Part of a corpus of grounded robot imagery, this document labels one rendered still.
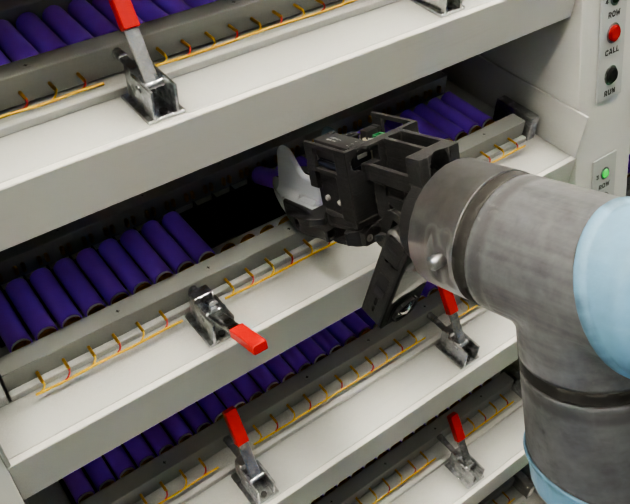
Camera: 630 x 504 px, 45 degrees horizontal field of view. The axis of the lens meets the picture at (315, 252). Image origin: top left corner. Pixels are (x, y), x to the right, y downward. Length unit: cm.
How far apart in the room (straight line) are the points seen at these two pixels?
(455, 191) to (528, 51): 38
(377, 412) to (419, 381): 6
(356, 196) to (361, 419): 30
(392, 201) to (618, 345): 21
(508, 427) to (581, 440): 55
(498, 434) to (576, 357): 58
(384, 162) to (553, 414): 21
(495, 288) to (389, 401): 37
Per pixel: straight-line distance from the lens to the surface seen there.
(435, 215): 48
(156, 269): 64
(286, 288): 64
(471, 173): 48
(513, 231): 44
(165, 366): 60
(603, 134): 86
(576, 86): 81
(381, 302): 60
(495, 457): 100
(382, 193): 55
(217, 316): 59
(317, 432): 77
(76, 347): 60
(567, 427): 48
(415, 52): 63
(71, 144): 51
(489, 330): 87
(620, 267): 40
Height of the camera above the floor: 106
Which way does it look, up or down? 31 degrees down
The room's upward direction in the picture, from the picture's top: 10 degrees counter-clockwise
